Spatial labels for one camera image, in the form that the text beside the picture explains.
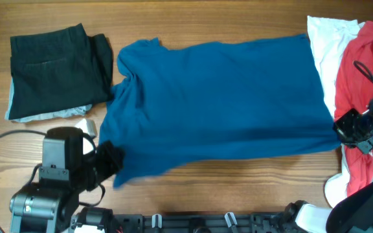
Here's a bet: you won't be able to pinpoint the blue polo shirt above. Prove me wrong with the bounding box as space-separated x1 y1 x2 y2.
100 34 339 187

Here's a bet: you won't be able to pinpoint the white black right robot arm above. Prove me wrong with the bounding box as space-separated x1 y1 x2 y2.
278 99 373 232

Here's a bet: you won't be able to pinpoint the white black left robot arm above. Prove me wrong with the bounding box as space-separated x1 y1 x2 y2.
10 127 124 232

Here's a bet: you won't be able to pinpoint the light grey folded garment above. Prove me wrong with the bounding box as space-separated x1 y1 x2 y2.
5 80 93 123

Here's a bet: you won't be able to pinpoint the red printed t-shirt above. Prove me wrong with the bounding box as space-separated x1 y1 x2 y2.
334 21 373 196

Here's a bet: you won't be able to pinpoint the white t-shirt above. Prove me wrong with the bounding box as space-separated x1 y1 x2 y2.
307 16 365 116

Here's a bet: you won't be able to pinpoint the folded black shorts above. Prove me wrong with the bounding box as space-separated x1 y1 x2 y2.
10 24 113 119

